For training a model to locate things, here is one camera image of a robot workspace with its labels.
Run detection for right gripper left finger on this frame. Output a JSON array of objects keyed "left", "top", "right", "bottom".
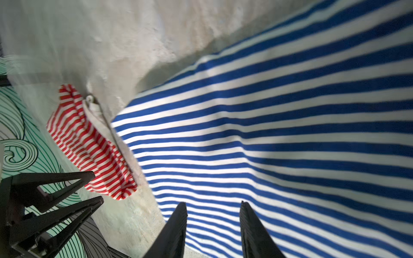
[{"left": 144, "top": 202, "right": 188, "bottom": 258}]

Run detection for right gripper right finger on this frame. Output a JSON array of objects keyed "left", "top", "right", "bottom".
[{"left": 239, "top": 202, "right": 286, "bottom": 258}]

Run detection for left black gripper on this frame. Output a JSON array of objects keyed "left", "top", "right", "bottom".
[{"left": 1, "top": 171, "right": 104, "bottom": 258}]

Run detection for red white striped tank top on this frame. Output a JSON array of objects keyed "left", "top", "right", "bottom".
[{"left": 46, "top": 84, "right": 138, "bottom": 201}]

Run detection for navy white striped tank top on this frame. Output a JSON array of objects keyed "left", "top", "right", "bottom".
[{"left": 112, "top": 1, "right": 413, "bottom": 258}]

